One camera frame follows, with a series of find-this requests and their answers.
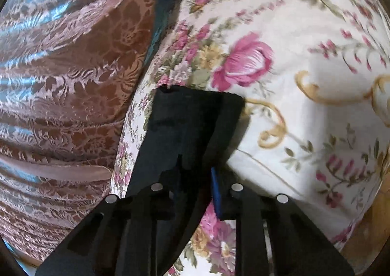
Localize floral bed sheet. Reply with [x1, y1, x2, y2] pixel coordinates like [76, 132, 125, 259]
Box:
[109, 0, 390, 276]

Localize wooden bed frame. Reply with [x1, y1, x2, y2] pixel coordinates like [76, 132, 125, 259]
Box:
[337, 194, 390, 275]

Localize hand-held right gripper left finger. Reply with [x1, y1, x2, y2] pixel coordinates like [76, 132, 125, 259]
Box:
[35, 183, 183, 276]

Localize black pants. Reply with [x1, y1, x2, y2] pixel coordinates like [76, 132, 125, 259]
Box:
[123, 85, 247, 276]

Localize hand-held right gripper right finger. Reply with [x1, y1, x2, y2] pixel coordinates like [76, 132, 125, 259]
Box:
[210, 168, 355, 276]

